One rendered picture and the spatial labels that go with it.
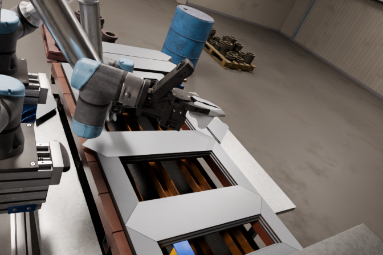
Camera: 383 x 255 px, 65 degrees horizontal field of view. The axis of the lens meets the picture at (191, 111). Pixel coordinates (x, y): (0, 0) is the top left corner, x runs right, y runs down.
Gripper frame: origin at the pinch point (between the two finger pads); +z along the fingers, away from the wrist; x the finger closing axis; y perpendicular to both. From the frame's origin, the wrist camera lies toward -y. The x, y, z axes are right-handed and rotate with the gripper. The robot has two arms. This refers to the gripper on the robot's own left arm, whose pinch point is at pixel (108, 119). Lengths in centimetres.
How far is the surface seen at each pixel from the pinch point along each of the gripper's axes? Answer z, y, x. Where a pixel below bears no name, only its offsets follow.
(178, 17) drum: 7, -253, 182
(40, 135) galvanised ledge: 17.5, -9.2, -28.7
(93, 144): 0.7, 18.1, -12.2
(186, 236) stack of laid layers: 2, 72, 10
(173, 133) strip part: 0.9, 11.7, 35.1
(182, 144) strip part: 0.9, 21.4, 35.6
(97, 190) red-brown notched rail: 3.0, 43.4, -16.4
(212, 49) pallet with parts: 73, -329, 334
